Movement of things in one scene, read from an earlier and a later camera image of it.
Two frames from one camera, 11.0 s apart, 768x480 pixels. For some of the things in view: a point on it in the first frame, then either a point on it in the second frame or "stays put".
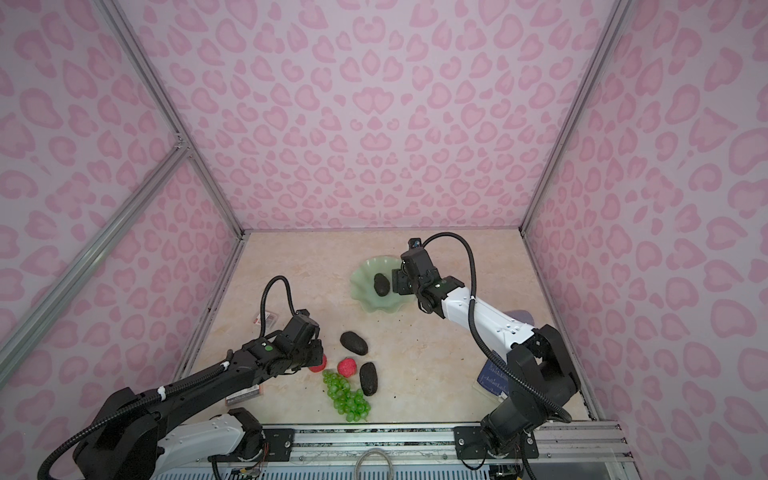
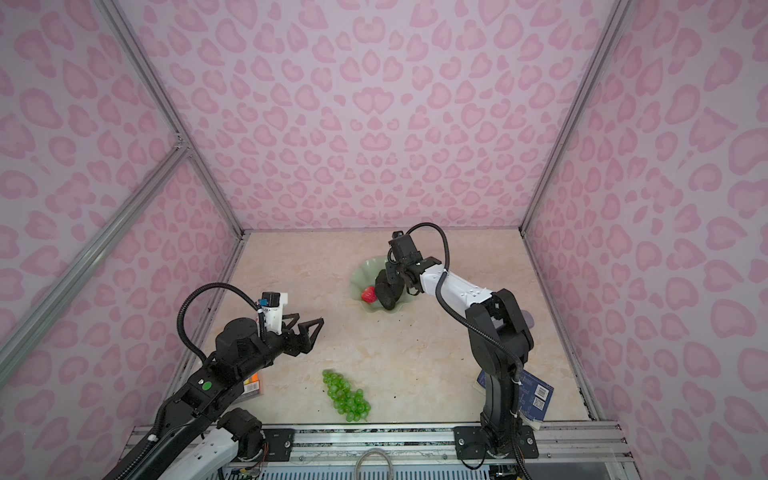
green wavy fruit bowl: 362,286 stays put
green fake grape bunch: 352,404 stays put
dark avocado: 354,342 to 388,293
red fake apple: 319,368 to 369,295
